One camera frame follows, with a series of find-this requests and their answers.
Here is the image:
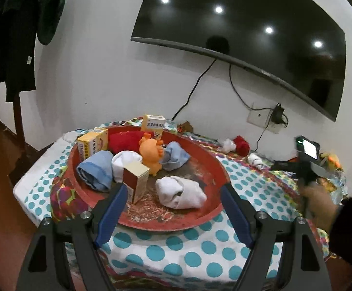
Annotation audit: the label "light blue sock roll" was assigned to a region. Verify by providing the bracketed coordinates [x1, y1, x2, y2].
[77, 150, 113, 192]
[160, 141, 190, 171]

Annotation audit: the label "beige perfume box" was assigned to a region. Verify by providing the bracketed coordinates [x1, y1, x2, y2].
[123, 162, 150, 204]

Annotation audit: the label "white sock roll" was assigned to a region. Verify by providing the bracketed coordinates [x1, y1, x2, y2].
[111, 150, 142, 183]

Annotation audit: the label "white towel roll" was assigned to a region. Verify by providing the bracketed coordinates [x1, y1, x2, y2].
[155, 176, 207, 210]

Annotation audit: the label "yellow medicine box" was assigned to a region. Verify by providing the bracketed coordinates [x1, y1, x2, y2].
[77, 128, 108, 162]
[141, 114, 166, 140]

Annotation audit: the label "red knitted sock roll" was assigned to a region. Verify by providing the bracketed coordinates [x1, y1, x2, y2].
[107, 131, 154, 155]

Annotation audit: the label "orange toy figure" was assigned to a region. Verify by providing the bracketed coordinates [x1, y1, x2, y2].
[139, 132, 164, 176]

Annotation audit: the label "person right hand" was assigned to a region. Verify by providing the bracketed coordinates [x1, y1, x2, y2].
[298, 183, 340, 234]

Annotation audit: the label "yellow plush toy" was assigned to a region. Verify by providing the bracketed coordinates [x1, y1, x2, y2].
[320, 153, 342, 171]

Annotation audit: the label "small white sock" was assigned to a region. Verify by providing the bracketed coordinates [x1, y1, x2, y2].
[247, 153, 267, 170]

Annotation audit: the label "polka dot tablecloth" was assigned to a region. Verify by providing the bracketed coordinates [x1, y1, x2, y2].
[24, 117, 350, 290]

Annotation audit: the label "black plug adapter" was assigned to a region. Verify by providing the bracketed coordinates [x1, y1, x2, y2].
[270, 103, 289, 128]

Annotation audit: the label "red and white sock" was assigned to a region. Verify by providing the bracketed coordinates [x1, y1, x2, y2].
[218, 135, 250, 157]

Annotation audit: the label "round red tray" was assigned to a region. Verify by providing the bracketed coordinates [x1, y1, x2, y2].
[63, 125, 232, 233]

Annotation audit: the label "brown crumpled wrapper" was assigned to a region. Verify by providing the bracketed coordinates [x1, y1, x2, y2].
[177, 121, 194, 134]

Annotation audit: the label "wooden coat stand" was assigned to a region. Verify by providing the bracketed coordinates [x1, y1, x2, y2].
[13, 94, 25, 150]

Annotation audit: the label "dark hanging clothes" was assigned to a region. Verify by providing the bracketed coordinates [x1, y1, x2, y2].
[0, 0, 65, 103]

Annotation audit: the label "white wall socket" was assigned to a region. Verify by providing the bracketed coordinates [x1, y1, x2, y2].
[247, 109, 284, 134]

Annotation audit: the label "grey cable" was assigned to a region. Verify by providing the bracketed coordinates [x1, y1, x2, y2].
[228, 63, 275, 111]

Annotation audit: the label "wall mounted black television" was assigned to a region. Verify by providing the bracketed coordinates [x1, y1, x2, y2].
[131, 0, 346, 120]

